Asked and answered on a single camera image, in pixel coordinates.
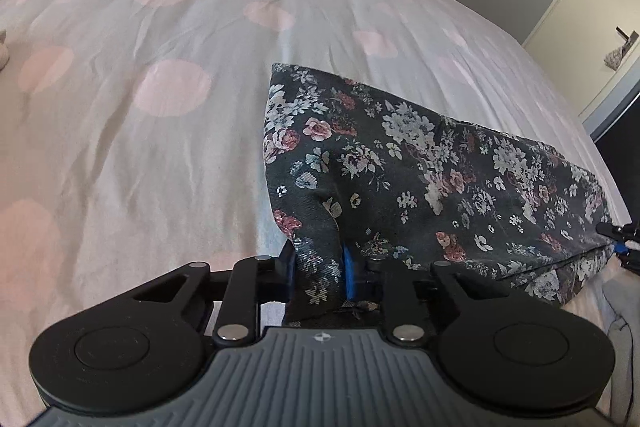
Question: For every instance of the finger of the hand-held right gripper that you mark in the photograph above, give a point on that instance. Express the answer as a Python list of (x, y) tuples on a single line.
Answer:
[(627, 253), (622, 230)]

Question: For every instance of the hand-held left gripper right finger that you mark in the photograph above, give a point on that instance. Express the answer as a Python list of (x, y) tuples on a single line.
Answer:
[(350, 278)]

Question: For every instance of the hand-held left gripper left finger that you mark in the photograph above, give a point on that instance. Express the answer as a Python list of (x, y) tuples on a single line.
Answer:
[(288, 271)]

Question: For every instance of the dark floral garment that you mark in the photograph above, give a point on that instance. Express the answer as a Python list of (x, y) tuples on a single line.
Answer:
[(430, 167)]

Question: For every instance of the grey cloth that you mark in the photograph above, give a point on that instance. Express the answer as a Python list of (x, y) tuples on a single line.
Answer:
[(622, 332)]

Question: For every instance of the small hanging pouch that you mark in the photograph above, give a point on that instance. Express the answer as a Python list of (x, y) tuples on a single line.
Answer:
[(613, 57)]

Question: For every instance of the white pink-dotted bed sheet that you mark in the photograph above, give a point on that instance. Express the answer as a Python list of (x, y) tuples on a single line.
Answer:
[(150, 107)]

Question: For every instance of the cream door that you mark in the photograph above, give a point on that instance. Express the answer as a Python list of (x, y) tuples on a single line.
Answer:
[(590, 7)]

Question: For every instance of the white soft object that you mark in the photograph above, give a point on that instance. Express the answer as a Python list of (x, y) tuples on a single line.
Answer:
[(2, 52)]

